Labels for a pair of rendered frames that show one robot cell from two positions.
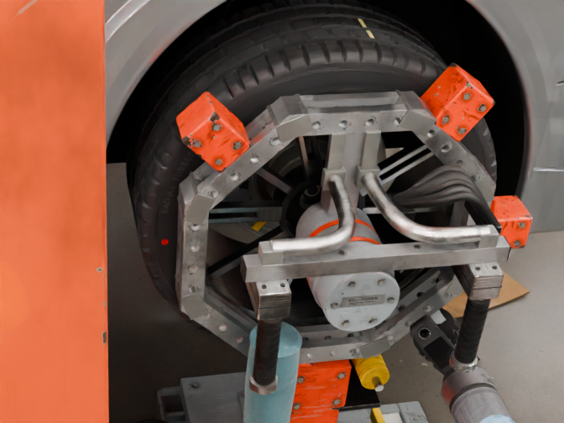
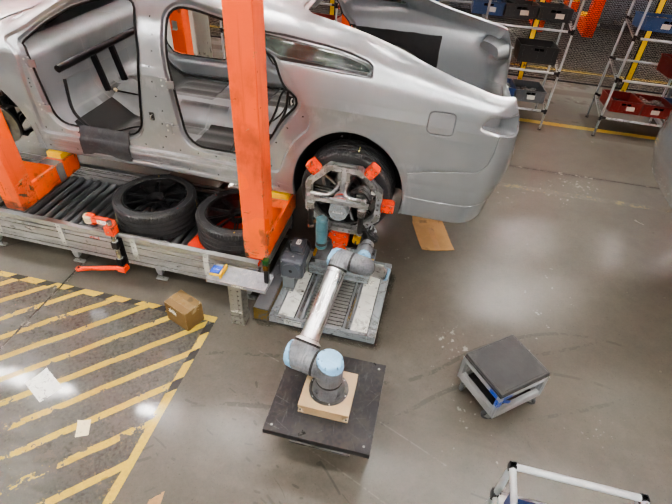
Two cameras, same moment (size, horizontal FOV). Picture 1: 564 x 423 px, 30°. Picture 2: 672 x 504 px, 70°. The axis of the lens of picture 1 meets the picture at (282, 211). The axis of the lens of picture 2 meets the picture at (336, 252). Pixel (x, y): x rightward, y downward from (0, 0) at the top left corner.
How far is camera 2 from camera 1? 1.95 m
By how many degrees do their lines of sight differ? 23
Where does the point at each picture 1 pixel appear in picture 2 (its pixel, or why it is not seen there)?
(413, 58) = (365, 158)
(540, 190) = (406, 202)
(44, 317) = (251, 188)
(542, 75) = (403, 170)
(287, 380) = (322, 229)
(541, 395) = (435, 276)
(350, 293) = (334, 209)
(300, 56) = (337, 152)
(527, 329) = (445, 259)
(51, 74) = (251, 142)
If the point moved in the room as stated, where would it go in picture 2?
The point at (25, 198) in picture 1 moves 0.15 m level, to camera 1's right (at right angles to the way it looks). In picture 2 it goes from (247, 164) to (267, 171)
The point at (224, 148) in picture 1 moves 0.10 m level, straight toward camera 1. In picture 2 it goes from (313, 169) to (306, 176)
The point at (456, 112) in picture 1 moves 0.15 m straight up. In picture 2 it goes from (369, 173) to (371, 152)
